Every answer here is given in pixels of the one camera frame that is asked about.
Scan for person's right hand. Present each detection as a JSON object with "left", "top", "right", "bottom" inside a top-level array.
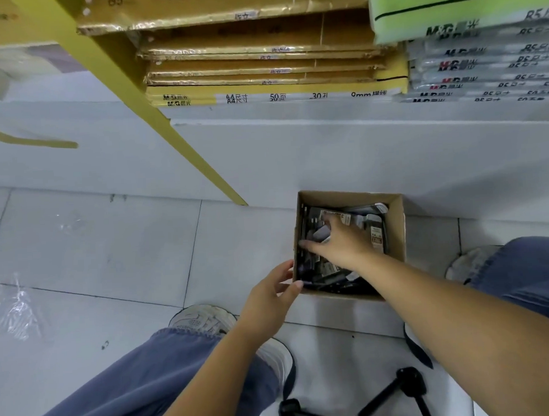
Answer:
[{"left": 296, "top": 211, "right": 382, "bottom": 274}]

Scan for person's left hand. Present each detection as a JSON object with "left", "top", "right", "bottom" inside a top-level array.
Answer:
[{"left": 233, "top": 258, "right": 308, "bottom": 341}]

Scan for pile of lead refill cases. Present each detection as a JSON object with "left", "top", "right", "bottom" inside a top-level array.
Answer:
[{"left": 293, "top": 199, "right": 395, "bottom": 299}]

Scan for small brown cardboard box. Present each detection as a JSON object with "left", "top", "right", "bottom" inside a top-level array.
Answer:
[{"left": 288, "top": 185, "right": 411, "bottom": 306}]

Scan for person's left forearm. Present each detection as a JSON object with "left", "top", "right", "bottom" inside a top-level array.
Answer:
[{"left": 141, "top": 322, "right": 286, "bottom": 416}]

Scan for person's right forearm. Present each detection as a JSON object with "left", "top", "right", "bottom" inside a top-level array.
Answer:
[{"left": 361, "top": 241, "right": 549, "bottom": 416}]

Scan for white grey sneaker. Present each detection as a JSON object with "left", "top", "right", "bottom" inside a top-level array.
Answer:
[
  {"left": 398, "top": 244, "right": 509, "bottom": 372},
  {"left": 167, "top": 300, "right": 298, "bottom": 407}
]

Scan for blue jeans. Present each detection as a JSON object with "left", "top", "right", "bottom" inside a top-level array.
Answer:
[{"left": 0, "top": 235, "right": 549, "bottom": 416}]

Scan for small crumpled clear plastic wrap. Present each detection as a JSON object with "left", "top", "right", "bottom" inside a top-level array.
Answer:
[{"left": 59, "top": 213, "right": 86, "bottom": 236}]

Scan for stack of gold paper packs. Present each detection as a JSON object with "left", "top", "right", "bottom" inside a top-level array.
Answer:
[{"left": 74, "top": 0, "right": 411, "bottom": 113}]

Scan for large crumpled clear plastic wrap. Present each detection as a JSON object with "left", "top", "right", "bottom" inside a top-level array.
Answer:
[{"left": 0, "top": 272, "right": 43, "bottom": 342}]

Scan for yellow shelf post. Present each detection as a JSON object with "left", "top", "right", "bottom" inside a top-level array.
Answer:
[{"left": 11, "top": 0, "right": 249, "bottom": 219}]

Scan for beige paper strap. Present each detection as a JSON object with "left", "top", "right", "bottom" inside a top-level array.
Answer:
[{"left": 0, "top": 41, "right": 79, "bottom": 154}]

